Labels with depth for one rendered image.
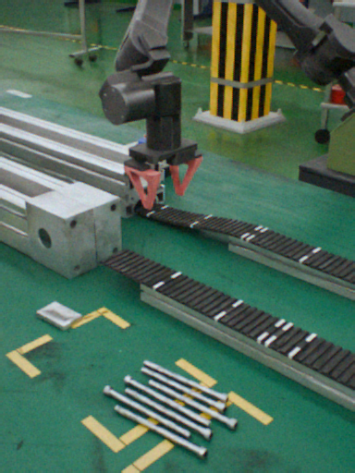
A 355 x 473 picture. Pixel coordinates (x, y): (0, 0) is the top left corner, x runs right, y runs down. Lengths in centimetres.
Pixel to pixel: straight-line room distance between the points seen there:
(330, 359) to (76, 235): 38
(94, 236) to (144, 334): 19
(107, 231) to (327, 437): 42
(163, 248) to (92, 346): 26
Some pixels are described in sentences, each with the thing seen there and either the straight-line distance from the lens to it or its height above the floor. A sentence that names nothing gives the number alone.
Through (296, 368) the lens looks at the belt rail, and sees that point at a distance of 66.
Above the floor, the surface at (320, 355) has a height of 81.
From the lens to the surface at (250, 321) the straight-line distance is 69.
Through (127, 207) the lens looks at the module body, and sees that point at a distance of 102.
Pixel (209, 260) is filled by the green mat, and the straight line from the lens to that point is 88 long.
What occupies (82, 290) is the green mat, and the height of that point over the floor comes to 78.
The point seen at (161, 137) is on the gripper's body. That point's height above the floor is 93.
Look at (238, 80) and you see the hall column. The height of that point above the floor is 33.
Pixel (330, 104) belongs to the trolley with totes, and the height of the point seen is 26.
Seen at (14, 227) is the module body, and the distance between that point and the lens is 94.
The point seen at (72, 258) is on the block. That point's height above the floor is 81.
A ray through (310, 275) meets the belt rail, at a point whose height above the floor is 79.
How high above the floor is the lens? 121
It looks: 27 degrees down
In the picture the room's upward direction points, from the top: straight up
